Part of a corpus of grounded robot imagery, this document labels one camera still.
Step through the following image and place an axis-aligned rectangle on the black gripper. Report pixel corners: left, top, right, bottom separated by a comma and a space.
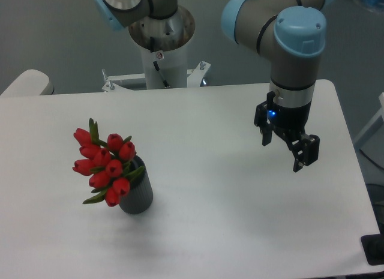
254, 101, 320, 172

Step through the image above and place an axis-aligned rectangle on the red tulip bouquet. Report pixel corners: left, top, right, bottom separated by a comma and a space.
73, 118, 146, 207

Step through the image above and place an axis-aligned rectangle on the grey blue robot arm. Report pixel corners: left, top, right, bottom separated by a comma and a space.
94, 0, 333, 171

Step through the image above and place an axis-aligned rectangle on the dark grey ribbed vase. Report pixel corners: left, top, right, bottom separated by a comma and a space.
119, 155, 153, 215

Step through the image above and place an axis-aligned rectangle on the white furniture at right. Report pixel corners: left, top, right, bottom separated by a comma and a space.
353, 93, 383, 150

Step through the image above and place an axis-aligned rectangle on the black device at table edge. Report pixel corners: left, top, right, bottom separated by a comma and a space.
361, 234, 383, 266

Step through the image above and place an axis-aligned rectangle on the white chair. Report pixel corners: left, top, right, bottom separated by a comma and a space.
1, 69, 55, 98

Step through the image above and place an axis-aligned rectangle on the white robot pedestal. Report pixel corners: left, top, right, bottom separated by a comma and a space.
102, 5, 211, 92

